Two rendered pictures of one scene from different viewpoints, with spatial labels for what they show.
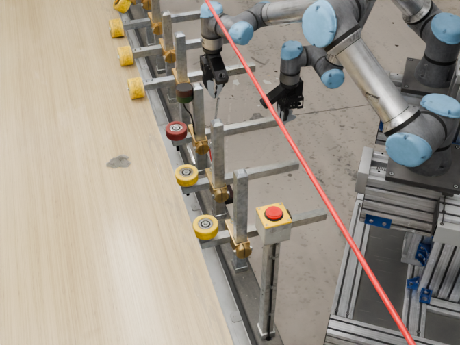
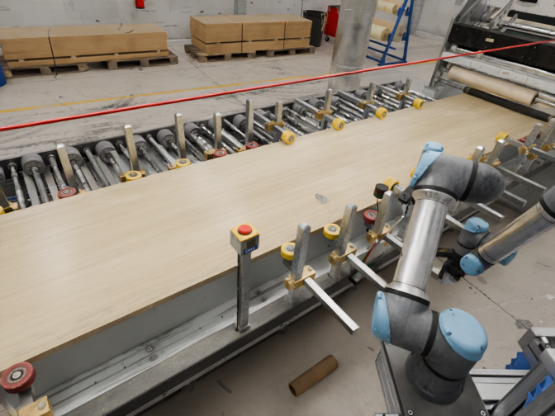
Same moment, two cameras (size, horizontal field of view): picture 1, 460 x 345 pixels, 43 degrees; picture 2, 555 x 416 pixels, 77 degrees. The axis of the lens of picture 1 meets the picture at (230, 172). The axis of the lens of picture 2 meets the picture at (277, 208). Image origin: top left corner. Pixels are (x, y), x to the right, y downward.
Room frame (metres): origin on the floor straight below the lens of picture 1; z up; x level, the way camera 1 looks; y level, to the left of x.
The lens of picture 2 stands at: (0.76, -0.91, 1.96)
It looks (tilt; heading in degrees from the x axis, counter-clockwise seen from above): 37 degrees down; 68
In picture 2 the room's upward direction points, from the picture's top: 5 degrees clockwise
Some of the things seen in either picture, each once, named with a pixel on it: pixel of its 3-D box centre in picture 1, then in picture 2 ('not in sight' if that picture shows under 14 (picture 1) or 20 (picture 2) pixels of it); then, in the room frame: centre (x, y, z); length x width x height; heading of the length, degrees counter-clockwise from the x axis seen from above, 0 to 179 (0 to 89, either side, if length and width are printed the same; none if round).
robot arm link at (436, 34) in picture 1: (444, 35); not in sight; (1.87, -0.77, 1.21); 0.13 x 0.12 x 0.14; 14
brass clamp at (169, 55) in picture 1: (168, 50); not in sight; (2.22, 0.26, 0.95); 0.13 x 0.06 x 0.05; 17
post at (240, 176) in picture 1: (240, 227); (297, 268); (1.24, -0.03, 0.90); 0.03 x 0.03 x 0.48; 17
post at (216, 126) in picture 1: (218, 176); (341, 247); (1.48, 0.04, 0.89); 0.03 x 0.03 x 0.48; 17
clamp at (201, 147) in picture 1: (197, 139); (378, 234); (1.74, 0.12, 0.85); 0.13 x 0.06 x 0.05; 17
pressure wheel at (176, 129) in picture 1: (176, 138); (369, 222); (1.73, 0.20, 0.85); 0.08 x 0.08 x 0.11
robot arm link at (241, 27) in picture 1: (237, 28); not in sight; (1.76, -0.03, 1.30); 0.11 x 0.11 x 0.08; 49
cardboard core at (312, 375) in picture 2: not in sight; (313, 375); (1.42, -0.09, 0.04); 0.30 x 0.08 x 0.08; 17
